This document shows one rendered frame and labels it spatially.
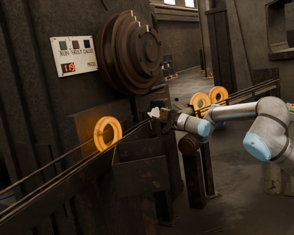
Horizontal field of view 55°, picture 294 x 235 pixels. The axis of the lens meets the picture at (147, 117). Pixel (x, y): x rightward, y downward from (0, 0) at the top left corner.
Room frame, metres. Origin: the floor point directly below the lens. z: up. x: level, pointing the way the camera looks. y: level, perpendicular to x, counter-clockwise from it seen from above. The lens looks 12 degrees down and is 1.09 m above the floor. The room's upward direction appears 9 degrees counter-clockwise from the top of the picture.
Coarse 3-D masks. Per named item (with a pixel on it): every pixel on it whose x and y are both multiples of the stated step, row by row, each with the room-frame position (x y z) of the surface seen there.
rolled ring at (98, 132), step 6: (102, 120) 1.36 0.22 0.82; (108, 120) 1.39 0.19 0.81; (114, 120) 1.43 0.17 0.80; (96, 126) 1.35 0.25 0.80; (102, 126) 1.35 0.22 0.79; (114, 126) 1.44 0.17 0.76; (120, 126) 1.46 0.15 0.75; (96, 132) 1.33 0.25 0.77; (102, 132) 1.34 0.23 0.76; (114, 132) 1.45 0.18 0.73; (120, 132) 1.45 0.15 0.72; (96, 138) 1.32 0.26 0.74; (102, 138) 1.34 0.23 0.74; (114, 138) 1.44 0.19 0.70; (96, 144) 1.33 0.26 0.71; (102, 144) 1.33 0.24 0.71; (102, 150) 1.33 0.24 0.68
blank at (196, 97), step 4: (196, 96) 1.94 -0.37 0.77; (200, 96) 1.95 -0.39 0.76; (204, 96) 1.97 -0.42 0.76; (208, 96) 1.98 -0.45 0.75; (192, 100) 1.93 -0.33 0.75; (196, 100) 1.94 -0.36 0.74; (204, 100) 1.97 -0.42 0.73; (208, 100) 1.98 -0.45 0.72; (196, 104) 1.94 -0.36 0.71; (204, 104) 1.98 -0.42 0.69; (208, 104) 1.97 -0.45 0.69; (196, 108) 1.94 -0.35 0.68; (200, 108) 1.95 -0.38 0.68; (196, 112) 1.94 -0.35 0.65; (204, 112) 1.96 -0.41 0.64
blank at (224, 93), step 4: (212, 88) 2.02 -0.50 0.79; (216, 88) 2.00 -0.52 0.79; (220, 88) 2.02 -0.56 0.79; (224, 88) 2.03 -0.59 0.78; (212, 92) 1.99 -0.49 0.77; (216, 92) 2.00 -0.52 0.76; (220, 92) 2.02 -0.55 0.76; (224, 92) 2.03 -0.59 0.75; (212, 96) 1.99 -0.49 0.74; (224, 96) 2.03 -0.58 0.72; (212, 100) 1.99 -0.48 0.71; (216, 100) 2.00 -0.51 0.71; (220, 100) 2.03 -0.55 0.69; (224, 104) 2.02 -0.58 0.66
